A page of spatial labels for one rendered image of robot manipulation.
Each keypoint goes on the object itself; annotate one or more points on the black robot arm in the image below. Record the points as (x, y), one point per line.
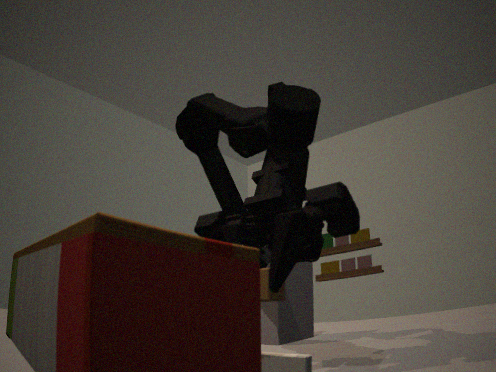
(284, 128)

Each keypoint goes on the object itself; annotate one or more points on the small brown block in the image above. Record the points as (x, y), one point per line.
(265, 293)

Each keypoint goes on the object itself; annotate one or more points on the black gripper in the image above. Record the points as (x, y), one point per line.
(276, 208)

